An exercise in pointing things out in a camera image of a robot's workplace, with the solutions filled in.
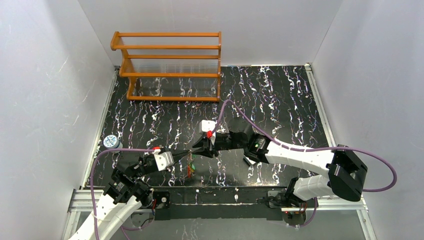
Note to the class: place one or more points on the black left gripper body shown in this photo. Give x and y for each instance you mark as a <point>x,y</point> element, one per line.
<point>148,162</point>

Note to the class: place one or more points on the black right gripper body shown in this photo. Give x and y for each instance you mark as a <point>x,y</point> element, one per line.
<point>212,147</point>

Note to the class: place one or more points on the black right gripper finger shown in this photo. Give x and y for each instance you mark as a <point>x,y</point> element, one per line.
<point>206,152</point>
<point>203,143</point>

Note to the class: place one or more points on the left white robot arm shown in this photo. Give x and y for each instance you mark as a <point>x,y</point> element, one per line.
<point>106,218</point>

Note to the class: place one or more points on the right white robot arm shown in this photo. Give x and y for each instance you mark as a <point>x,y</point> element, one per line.
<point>338,172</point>

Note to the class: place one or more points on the white card box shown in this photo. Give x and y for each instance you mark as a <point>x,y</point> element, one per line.
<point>248,161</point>

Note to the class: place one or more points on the blue white round tin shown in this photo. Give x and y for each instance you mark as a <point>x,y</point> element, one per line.
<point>112,142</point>

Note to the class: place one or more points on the orange wooden rack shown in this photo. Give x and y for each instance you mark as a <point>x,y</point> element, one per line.
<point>170,66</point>

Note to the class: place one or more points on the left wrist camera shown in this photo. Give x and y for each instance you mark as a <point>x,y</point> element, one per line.
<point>163,158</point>

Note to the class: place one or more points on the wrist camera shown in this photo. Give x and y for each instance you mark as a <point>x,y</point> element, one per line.
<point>163,158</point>
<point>207,127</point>

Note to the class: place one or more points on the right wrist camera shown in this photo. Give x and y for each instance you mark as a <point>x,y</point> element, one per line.
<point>207,127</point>

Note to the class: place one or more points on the aluminium frame rail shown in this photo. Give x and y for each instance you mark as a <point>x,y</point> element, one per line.
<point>332,202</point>

